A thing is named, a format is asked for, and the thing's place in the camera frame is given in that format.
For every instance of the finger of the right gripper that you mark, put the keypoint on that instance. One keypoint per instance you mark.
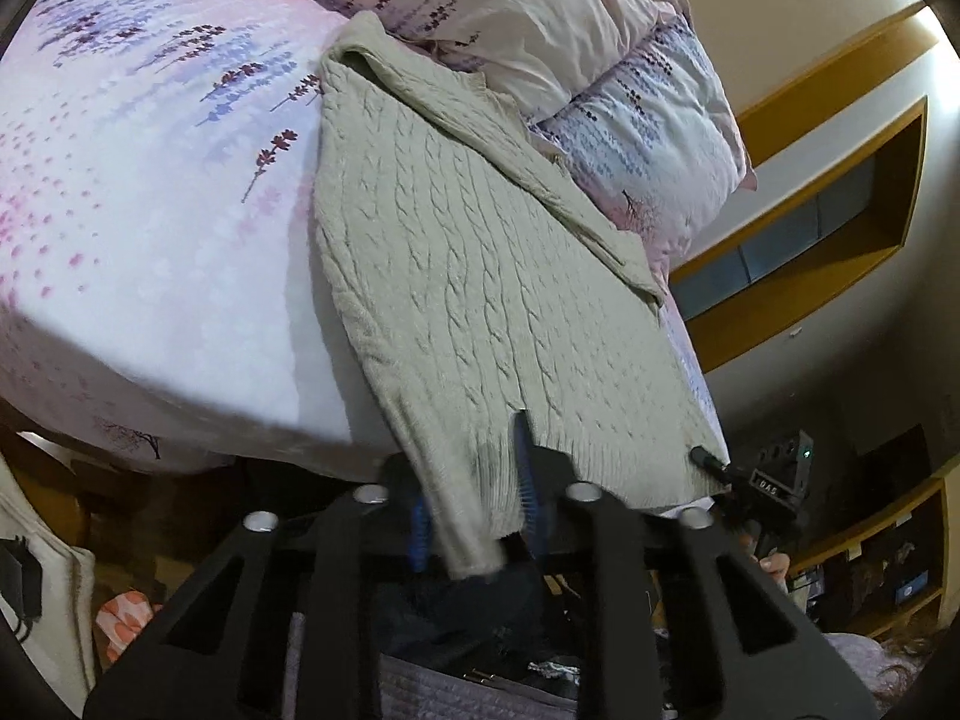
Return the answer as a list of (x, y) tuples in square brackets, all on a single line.
[(710, 464)]

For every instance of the white fabric bag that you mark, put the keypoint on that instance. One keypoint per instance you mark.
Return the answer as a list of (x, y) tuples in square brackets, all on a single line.
[(46, 598)]

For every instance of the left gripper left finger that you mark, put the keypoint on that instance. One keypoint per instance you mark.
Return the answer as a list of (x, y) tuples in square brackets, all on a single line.
[(277, 623)]

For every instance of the wooden wall shelf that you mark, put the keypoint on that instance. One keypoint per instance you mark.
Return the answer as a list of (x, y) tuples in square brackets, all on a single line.
[(841, 224)]

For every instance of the right blue floral pillow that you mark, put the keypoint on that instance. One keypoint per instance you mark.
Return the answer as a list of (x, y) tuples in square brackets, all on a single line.
[(654, 143)]

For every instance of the pink lavender floral bedsheet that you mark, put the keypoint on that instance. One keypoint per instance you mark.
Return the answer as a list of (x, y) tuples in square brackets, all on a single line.
[(163, 299)]

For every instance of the person's right hand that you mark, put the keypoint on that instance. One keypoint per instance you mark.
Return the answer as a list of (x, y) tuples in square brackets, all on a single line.
[(776, 565)]

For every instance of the beige cable-knit sweater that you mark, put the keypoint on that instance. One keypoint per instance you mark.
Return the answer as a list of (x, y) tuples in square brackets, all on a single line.
[(476, 281)]

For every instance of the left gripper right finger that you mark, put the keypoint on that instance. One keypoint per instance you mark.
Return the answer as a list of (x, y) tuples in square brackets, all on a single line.
[(673, 614)]

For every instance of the wooden low shelf unit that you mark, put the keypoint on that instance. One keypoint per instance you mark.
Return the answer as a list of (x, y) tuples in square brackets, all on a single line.
[(893, 573)]

